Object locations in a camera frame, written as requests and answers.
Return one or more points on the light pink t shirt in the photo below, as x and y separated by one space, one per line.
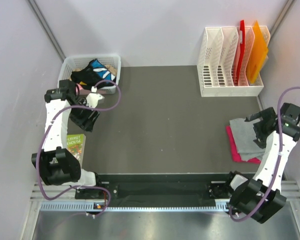
80 90

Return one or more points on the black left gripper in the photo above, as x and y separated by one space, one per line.
85 123

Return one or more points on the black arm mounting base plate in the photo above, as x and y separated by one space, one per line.
177 186

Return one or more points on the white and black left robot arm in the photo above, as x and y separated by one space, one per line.
57 165

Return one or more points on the grey t shirt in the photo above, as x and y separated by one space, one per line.
244 136

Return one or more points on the white file organiser rack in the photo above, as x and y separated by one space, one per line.
216 62

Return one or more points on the black and blue t shirt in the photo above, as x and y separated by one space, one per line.
95 63

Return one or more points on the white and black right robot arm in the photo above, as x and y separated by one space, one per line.
260 197

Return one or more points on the red plastic folder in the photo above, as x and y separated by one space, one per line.
239 52

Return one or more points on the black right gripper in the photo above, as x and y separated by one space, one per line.
266 114

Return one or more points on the folded magenta t shirt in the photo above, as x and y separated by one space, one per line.
236 157

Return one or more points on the orange plastic folder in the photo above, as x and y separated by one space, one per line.
258 53

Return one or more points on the green children's book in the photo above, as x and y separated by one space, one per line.
76 146

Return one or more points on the aluminium frame rail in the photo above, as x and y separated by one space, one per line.
68 203

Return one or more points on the white plastic laundry basket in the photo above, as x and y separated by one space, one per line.
81 61

